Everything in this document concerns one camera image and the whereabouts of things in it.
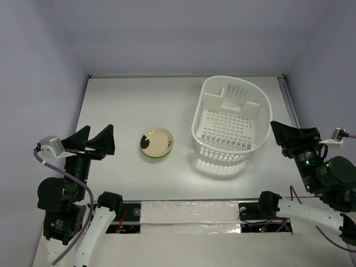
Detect cream plate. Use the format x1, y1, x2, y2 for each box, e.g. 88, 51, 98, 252
140, 128, 174, 158

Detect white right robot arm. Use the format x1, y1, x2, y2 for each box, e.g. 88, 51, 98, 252
256, 121, 355, 246

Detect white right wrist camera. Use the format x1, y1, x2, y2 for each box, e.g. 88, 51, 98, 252
319, 127, 347, 148

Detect white plastic dish rack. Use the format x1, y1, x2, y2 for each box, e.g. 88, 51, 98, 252
191, 76, 273, 164

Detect aluminium rail at right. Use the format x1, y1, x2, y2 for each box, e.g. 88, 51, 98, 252
277, 75, 300, 128

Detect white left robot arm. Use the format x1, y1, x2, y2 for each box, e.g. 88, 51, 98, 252
33, 124, 125, 266

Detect white foam strip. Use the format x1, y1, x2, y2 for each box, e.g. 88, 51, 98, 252
140, 201, 241, 235

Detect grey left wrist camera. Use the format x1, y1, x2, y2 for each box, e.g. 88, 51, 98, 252
39, 136, 74, 159

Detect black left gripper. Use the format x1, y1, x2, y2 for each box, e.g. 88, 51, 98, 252
62, 121, 116, 196

